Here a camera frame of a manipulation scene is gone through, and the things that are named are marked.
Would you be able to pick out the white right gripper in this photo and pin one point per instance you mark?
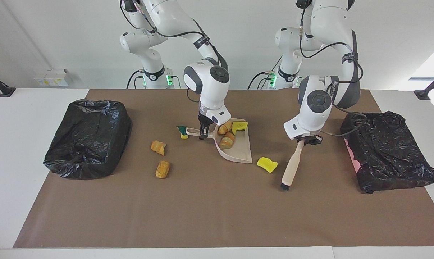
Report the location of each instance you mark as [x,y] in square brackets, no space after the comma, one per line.
[218,115]

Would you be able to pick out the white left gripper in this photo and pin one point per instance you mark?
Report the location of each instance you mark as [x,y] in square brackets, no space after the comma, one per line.
[301,128]

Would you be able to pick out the orange striped croissant piece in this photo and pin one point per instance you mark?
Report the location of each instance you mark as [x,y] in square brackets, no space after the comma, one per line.
[224,128]

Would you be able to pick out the pale bread piece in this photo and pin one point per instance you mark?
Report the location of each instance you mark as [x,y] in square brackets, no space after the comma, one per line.
[227,141]

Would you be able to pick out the beige hand brush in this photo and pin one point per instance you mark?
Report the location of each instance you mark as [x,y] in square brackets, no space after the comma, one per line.
[292,165]

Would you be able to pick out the beige plastic dustpan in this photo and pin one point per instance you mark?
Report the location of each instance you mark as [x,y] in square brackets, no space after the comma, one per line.
[240,149]

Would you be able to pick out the brown bread roll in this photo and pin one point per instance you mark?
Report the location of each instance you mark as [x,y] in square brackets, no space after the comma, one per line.
[162,169]

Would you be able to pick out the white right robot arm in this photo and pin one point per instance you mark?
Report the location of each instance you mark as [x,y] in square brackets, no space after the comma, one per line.
[209,90]

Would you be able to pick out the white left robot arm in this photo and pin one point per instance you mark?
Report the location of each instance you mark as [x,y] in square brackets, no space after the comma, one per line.
[317,104]

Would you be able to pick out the pink bin with black bag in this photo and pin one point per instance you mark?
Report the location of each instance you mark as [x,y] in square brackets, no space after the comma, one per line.
[385,154]

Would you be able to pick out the bin covered by black bag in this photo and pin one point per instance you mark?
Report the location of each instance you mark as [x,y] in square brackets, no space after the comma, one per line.
[87,144]

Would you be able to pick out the tan striped croissant piece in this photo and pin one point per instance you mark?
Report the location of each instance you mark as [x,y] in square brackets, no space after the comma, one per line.
[158,146]

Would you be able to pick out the brown paper table mat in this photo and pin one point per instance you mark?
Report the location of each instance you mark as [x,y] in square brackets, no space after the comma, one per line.
[216,208]

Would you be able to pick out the black stand leg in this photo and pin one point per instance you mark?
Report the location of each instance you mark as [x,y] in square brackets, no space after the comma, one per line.
[427,91]
[3,90]

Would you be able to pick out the white wall box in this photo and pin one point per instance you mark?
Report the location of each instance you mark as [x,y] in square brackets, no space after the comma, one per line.
[51,77]

